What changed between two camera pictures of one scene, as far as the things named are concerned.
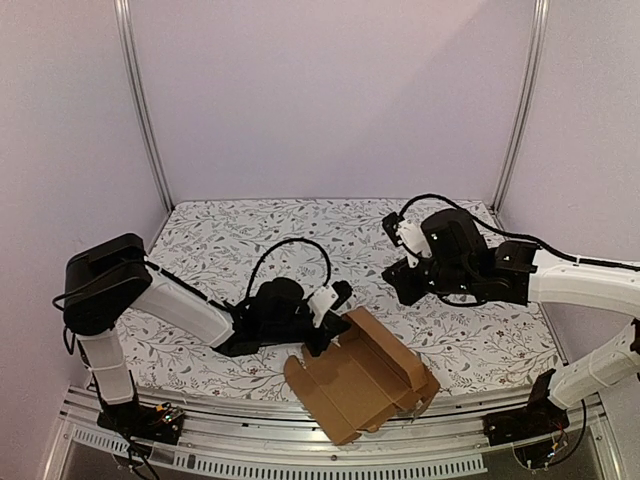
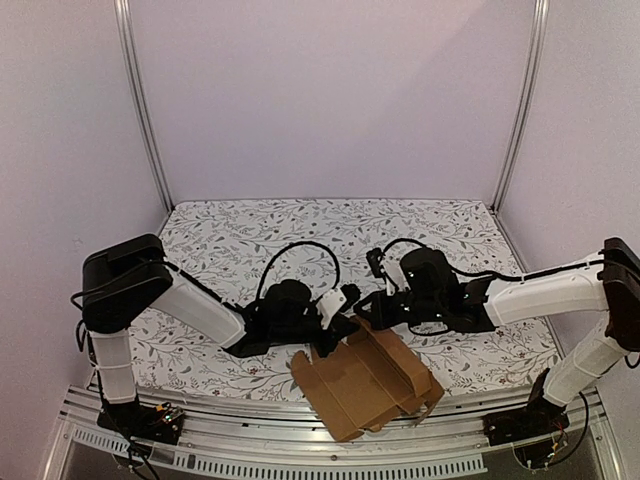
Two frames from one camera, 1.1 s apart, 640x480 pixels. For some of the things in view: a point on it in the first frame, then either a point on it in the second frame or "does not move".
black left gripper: [331, 326] does not move
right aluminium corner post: [535, 79] does not move
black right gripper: [409, 275] → [382, 310]
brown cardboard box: [364, 380] does not move
